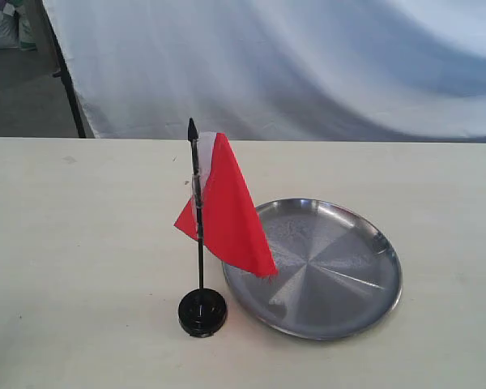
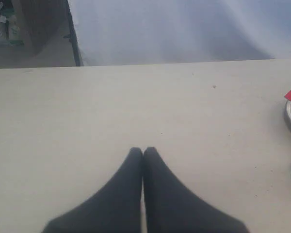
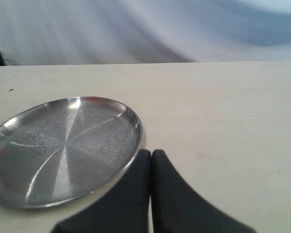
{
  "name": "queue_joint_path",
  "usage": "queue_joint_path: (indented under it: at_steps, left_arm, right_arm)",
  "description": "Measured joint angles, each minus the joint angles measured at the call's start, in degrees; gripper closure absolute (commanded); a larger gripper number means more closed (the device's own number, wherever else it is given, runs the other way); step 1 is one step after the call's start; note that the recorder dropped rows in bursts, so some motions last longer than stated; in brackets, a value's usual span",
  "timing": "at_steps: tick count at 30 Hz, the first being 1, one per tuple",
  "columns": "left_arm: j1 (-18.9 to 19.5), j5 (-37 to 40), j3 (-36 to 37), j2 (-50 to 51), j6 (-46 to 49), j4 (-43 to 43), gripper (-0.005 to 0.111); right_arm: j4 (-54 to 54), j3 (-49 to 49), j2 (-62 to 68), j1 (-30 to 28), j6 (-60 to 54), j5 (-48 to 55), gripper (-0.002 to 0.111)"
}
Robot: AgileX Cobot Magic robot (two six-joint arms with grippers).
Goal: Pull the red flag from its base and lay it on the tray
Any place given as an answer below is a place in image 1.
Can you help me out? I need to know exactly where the red white flag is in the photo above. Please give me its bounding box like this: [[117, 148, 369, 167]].
[[174, 120, 278, 278]]

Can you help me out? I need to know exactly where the round black flag base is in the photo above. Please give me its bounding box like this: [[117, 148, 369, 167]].
[[177, 288, 228, 338]]

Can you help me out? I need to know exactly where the round steel plate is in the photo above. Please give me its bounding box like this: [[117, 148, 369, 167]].
[[223, 199, 403, 340]]

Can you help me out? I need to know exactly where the white backdrop cloth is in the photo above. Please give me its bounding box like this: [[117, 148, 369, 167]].
[[45, 1, 486, 142]]

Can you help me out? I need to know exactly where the black backdrop stand pole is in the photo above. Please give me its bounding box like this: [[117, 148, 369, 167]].
[[45, 11, 87, 139]]

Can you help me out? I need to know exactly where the white sack in background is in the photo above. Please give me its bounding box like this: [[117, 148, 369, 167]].
[[0, 0, 36, 51]]

